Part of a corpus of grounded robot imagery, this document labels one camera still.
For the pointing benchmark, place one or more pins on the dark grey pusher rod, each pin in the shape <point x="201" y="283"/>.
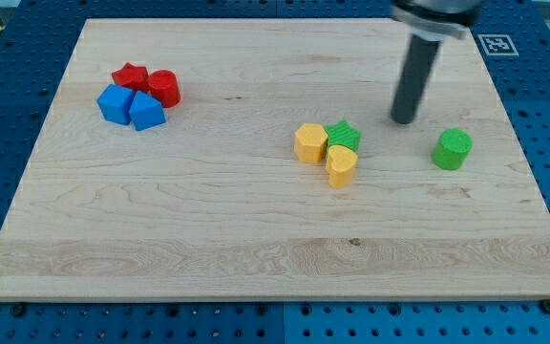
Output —
<point x="413" y="79"/>

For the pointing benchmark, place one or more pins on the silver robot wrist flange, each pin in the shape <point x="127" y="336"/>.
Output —
<point x="437" y="20"/>

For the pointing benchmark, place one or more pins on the green cylinder block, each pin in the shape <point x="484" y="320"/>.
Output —
<point x="452" y="148"/>

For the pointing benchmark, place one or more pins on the green star block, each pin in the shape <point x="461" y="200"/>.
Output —
<point x="342" y="133"/>

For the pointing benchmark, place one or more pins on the red star block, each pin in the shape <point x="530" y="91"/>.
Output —
<point x="132" y="76"/>

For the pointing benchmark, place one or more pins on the white fiducial marker tag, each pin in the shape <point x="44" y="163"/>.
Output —
<point x="495" y="44"/>

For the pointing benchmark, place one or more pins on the yellow heart block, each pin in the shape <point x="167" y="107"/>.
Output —
<point x="340" y="165"/>

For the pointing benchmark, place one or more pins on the yellow hexagon block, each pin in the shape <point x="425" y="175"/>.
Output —
<point x="310" y="142"/>

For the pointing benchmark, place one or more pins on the red cylinder block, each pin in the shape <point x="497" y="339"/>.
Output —
<point x="163" y="86"/>

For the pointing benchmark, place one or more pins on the wooden board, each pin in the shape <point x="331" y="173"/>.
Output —
<point x="214" y="205"/>

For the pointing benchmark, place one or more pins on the blue triangular block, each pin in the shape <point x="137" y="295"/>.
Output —
<point x="146" y="111"/>

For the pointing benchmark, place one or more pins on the blue cube block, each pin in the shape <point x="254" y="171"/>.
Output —
<point x="114" y="103"/>

